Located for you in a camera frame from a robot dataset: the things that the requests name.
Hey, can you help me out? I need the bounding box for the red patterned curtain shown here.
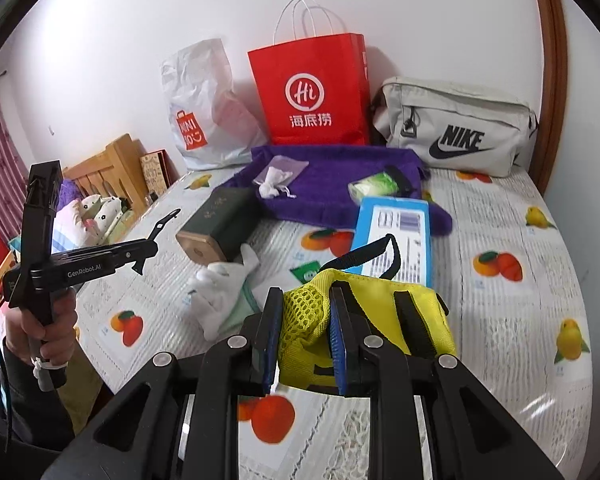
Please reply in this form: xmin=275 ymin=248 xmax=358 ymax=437
xmin=0 ymin=82 xmax=31 ymax=241

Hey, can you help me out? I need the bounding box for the brown wooden door frame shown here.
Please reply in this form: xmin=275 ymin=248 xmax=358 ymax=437
xmin=529 ymin=0 xmax=568 ymax=196

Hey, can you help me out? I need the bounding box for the fruit print tablecloth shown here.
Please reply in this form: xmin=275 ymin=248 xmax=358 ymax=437
xmin=75 ymin=167 xmax=596 ymax=480

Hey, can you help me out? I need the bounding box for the patterned book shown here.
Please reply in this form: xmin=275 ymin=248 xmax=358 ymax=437
xmin=140 ymin=150 xmax=171 ymax=193

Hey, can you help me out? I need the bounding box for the white knit glove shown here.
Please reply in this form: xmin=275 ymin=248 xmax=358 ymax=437
xmin=187 ymin=244 xmax=261 ymax=311
xmin=200 ymin=300 xmax=251 ymax=342

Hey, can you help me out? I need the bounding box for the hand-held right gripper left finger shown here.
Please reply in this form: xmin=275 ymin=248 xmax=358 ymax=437
xmin=40 ymin=287 xmax=286 ymax=480

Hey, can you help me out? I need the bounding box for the black elastic strap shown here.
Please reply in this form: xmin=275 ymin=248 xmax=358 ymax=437
xmin=382 ymin=164 xmax=423 ymax=198

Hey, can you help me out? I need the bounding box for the white flower print pillow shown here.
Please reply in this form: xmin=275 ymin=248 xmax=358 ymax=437
xmin=77 ymin=195 xmax=131 ymax=241

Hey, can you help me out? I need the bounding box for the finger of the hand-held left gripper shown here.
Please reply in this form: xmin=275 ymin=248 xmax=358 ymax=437
xmin=100 ymin=238 xmax=159 ymax=277
xmin=142 ymin=208 xmax=182 ymax=243

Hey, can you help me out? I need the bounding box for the dark green tin box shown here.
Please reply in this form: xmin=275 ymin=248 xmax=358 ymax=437
xmin=175 ymin=186 xmax=263 ymax=265

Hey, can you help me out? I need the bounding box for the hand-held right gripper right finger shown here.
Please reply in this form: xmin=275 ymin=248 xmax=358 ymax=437
xmin=328 ymin=282 xmax=563 ymax=480

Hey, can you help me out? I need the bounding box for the green wet wipes pack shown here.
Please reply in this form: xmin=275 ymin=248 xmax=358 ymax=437
xmin=347 ymin=172 xmax=401 ymax=200

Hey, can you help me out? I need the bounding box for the white plastic shopping bag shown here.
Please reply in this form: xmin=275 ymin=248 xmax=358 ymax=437
xmin=160 ymin=38 xmax=270 ymax=171

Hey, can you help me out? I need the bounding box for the person's left forearm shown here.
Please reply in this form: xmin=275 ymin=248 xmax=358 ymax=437
xmin=0 ymin=347 xmax=103 ymax=466

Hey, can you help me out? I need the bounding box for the person's left hand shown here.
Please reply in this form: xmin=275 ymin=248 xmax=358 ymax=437
xmin=4 ymin=294 xmax=79 ymax=368

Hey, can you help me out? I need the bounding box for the green sachet white logo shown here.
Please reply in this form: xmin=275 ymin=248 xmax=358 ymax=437
xmin=289 ymin=261 xmax=326 ymax=283

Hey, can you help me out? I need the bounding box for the wooden headboard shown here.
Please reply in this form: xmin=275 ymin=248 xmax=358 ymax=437
xmin=62 ymin=133 xmax=151 ymax=211

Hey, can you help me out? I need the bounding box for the white mesh drawstring pouch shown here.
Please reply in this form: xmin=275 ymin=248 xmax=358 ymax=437
xmin=252 ymin=156 xmax=310 ymax=200

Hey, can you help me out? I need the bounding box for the grey waist bag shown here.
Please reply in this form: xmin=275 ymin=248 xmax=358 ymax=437
xmin=370 ymin=76 xmax=540 ymax=178

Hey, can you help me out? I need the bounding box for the purple fleece cloth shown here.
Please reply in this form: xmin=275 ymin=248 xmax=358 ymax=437
xmin=240 ymin=144 xmax=453 ymax=236

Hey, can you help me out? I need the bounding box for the yellow mesh sports brace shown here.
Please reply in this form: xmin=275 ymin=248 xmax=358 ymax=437
xmin=277 ymin=234 xmax=458 ymax=392

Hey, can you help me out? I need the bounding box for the blue tissue pack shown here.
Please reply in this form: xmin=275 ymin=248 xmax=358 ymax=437
xmin=349 ymin=196 xmax=435 ymax=288

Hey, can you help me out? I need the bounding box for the pastel striped pillow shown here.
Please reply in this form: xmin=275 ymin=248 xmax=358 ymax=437
xmin=50 ymin=200 xmax=87 ymax=256

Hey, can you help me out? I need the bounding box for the red paper bag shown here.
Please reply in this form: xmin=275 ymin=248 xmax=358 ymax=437
xmin=247 ymin=0 xmax=371 ymax=147

